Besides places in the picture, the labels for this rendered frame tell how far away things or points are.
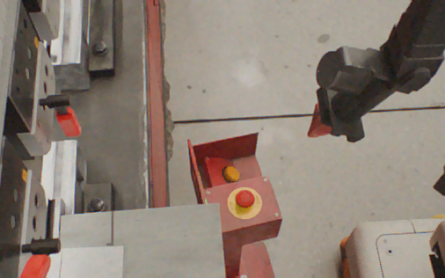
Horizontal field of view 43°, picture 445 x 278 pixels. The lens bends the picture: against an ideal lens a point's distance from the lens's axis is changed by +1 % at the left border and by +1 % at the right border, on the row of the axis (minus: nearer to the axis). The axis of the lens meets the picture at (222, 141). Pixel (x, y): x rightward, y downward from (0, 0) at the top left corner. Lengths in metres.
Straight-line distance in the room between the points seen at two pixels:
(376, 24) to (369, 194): 0.81
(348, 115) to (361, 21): 1.64
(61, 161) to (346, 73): 0.53
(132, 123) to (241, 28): 1.35
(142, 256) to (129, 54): 0.52
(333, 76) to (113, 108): 0.53
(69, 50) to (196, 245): 0.50
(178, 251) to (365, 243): 0.92
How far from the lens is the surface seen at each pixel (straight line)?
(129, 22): 1.33
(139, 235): 0.93
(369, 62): 0.85
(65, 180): 1.03
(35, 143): 0.77
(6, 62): 0.69
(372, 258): 1.73
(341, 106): 0.93
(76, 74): 1.19
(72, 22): 1.23
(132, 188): 1.10
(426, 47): 0.81
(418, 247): 1.77
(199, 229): 0.93
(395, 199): 2.13
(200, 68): 2.32
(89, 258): 0.93
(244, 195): 1.16
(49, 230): 0.98
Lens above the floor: 1.87
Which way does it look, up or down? 61 degrees down
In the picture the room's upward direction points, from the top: 1 degrees clockwise
